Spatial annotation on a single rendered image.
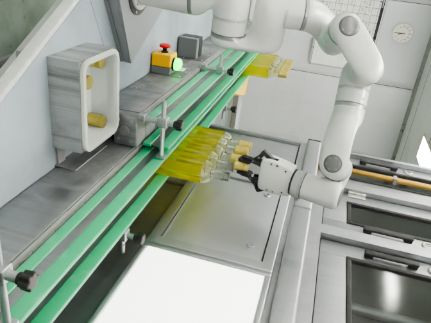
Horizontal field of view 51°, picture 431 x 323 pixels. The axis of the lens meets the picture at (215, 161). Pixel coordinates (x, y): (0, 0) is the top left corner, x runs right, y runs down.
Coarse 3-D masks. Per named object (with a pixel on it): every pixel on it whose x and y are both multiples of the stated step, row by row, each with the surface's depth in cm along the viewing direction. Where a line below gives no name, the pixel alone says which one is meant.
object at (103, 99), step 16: (80, 64) 98; (112, 64) 112; (80, 80) 99; (96, 80) 114; (112, 80) 114; (96, 96) 116; (112, 96) 116; (96, 112) 118; (112, 112) 118; (96, 128) 117; (112, 128) 118; (96, 144) 110
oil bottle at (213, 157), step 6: (180, 144) 136; (174, 150) 133; (180, 150) 133; (186, 150) 133; (192, 150) 134; (198, 150) 134; (204, 150) 135; (198, 156) 131; (204, 156) 131; (210, 156) 131; (216, 156) 133; (216, 162) 132; (216, 168) 133
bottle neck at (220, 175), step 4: (212, 172) 127; (216, 172) 127; (220, 172) 127; (224, 172) 127; (228, 172) 127; (212, 176) 128; (216, 176) 127; (220, 176) 127; (224, 176) 127; (228, 176) 129; (224, 180) 127; (228, 180) 128
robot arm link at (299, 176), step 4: (296, 172) 123; (300, 172) 123; (304, 172) 123; (296, 176) 122; (300, 176) 122; (304, 176) 121; (292, 180) 122; (296, 180) 121; (300, 180) 121; (292, 184) 122; (296, 184) 121; (300, 184) 121; (292, 188) 122; (296, 188) 121; (292, 192) 123; (296, 192) 122; (292, 196) 126; (296, 196) 123; (296, 200) 126
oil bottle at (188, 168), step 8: (168, 160) 128; (176, 160) 128; (184, 160) 128; (192, 160) 129; (200, 160) 129; (160, 168) 129; (168, 168) 129; (176, 168) 128; (184, 168) 127; (192, 168) 127; (200, 168) 126; (208, 168) 126; (176, 176) 129; (184, 176) 128; (192, 176) 128; (200, 176) 127; (208, 176) 127
